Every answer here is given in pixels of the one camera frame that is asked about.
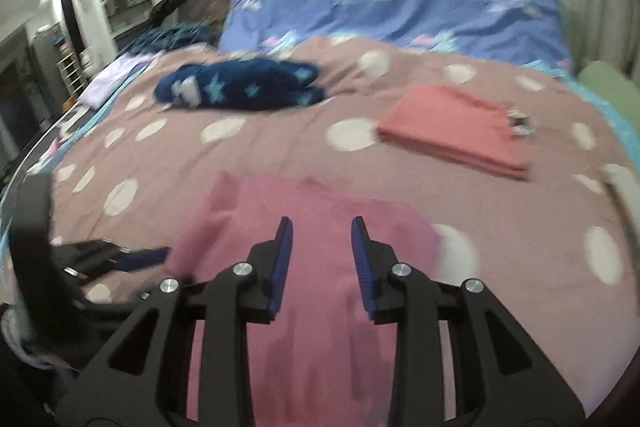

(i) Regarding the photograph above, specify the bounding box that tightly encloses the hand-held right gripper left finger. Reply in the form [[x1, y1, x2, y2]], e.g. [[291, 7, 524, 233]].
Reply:
[[57, 216, 294, 427]]

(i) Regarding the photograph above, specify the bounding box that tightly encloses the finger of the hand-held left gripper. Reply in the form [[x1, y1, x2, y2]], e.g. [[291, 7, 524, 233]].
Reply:
[[67, 271, 155, 311], [55, 241, 172, 276]]

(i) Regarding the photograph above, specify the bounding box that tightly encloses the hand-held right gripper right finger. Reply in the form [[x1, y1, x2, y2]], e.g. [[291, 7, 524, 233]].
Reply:
[[350, 216, 586, 427]]

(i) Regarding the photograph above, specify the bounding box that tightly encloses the pink garment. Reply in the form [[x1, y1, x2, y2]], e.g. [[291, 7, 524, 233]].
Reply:
[[167, 171, 441, 427]]

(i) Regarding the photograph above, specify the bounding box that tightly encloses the pink polka dot blanket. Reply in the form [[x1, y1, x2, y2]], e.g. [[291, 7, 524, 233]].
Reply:
[[0, 34, 636, 427]]

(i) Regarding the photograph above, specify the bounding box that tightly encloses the dark framed screen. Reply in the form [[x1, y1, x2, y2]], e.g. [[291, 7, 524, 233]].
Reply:
[[0, 32, 56, 152]]

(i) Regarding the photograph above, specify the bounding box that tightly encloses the coral folded garment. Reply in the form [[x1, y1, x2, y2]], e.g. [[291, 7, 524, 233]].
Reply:
[[376, 84, 532, 182]]

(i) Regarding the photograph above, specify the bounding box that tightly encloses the lavender folded cloth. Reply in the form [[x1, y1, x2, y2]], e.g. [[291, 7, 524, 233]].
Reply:
[[75, 52, 166, 110]]

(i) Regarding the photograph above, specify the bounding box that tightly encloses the navy star-print garment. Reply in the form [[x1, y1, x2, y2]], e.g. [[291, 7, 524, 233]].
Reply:
[[152, 59, 326, 112]]

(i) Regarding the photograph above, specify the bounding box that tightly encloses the white cubby shelf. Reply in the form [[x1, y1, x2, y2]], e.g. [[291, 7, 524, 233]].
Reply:
[[54, 42, 90, 100]]

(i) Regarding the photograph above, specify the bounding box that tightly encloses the teal fleece blanket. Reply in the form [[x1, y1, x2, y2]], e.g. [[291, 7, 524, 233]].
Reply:
[[117, 22, 221, 58]]

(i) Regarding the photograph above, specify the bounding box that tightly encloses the black television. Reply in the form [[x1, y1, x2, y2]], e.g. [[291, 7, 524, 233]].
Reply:
[[59, 0, 87, 55]]

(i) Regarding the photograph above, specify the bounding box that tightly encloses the dark printed headboard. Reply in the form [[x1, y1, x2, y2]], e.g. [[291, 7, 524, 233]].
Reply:
[[180, 0, 238, 42]]

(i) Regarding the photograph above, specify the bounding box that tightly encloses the blue tree patterned pillow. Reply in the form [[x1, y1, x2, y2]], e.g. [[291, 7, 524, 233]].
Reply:
[[217, 0, 573, 68]]

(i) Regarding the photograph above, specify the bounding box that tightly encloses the green pillow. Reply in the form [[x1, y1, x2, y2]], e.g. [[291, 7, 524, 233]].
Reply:
[[575, 61, 640, 132]]

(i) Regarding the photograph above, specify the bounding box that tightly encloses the pale curtain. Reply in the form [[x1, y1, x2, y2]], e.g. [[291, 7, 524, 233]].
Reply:
[[560, 0, 640, 82]]

